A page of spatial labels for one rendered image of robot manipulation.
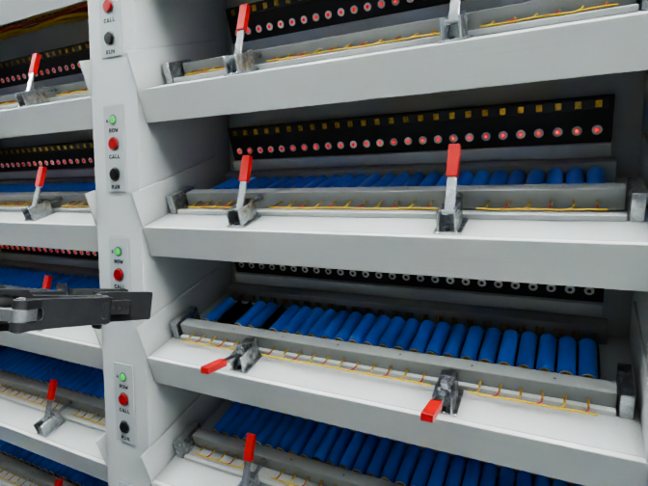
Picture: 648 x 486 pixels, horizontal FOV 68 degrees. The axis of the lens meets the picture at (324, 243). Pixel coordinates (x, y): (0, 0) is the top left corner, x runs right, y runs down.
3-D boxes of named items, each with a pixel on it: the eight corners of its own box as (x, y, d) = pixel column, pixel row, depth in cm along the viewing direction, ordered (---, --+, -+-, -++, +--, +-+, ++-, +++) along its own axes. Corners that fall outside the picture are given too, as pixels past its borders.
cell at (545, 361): (556, 347, 56) (553, 383, 51) (539, 345, 57) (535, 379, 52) (556, 334, 56) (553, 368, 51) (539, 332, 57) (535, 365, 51)
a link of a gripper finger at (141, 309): (93, 291, 47) (98, 291, 47) (148, 291, 53) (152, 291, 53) (90, 322, 47) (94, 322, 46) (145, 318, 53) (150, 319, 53)
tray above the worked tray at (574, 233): (658, 293, 41) (678, 132, 36) (150, 256, 69) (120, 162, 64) (636, 209, 57) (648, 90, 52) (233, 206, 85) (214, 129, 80)
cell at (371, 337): (391, 326, 66) (375, 354, 61) (379, 324, 67) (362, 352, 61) (390, 314, 65) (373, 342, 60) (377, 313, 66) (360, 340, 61)
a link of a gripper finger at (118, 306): (82, 299, 45) (103, 302, 44) (125, 299, 50) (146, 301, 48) (80, 315, 45) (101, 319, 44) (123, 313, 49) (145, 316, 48)
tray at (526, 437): (645, 500, 43) (657, 418, 39) (154, 382, 71) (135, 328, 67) (628, 363, 59) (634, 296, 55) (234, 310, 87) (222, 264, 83)
